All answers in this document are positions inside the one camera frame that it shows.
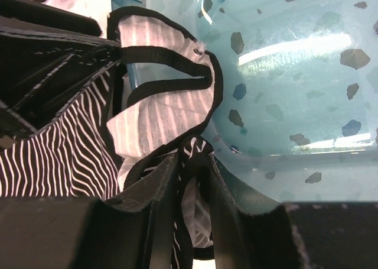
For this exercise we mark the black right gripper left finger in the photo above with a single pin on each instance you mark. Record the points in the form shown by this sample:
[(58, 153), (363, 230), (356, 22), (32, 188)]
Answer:
[(132, 230)]

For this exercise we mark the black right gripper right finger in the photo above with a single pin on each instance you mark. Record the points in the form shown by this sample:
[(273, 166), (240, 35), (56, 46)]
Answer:
[(250, 230)]

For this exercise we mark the black white striped tank top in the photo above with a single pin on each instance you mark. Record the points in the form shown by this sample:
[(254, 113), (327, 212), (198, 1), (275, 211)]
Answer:
[(83, 116)]

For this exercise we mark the blue transparent plastic bin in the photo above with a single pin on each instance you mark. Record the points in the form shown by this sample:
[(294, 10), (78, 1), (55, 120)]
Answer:
[(298, 120)]

